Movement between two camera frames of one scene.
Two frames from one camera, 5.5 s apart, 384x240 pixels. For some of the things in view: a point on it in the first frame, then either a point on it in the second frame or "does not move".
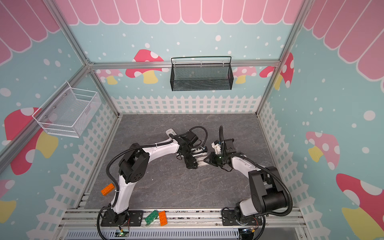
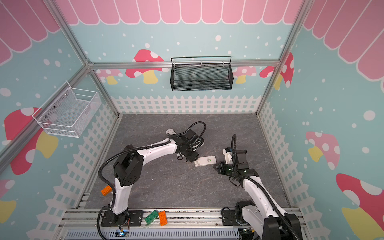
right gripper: [212, 157] to [223, 167]
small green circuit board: [122, 233] does not move
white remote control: [170, 131] does not move
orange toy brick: [163, 219] does not move
